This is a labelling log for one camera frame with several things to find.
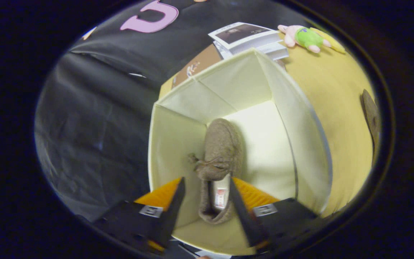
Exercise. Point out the cream fabric storage box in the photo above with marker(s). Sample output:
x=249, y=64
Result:
x=264, y=144

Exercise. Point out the brown-edged book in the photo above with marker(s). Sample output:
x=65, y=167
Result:
x=282, y=64

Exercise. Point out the thick white book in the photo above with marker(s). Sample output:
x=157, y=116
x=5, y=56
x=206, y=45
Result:
x=264, y=44

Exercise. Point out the white portrait cover book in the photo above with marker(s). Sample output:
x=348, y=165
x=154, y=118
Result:
x=241, y=33

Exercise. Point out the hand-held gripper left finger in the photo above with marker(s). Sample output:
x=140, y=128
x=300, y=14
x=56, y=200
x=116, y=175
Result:
x=173, y=212

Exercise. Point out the brown felt shoe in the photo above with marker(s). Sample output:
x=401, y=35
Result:
x=217, y=147
x=370, y=115

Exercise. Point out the brown cardboard box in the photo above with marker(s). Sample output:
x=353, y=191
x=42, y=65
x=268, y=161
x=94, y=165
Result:
x=196, y=66

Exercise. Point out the black backdrop cloth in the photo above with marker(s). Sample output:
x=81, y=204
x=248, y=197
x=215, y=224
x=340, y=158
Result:
x=95, y=118

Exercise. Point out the green and pink plush toy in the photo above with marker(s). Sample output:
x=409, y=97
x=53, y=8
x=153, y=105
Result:
x=307, y=37

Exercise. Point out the thin white book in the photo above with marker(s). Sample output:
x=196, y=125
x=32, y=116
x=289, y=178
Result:
x=279, y=54

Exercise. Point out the yellow plush toy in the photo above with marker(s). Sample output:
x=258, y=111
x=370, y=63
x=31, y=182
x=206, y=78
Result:
x=334, y=45

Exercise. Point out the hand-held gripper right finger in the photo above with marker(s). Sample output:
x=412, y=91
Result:
x=244, y=216

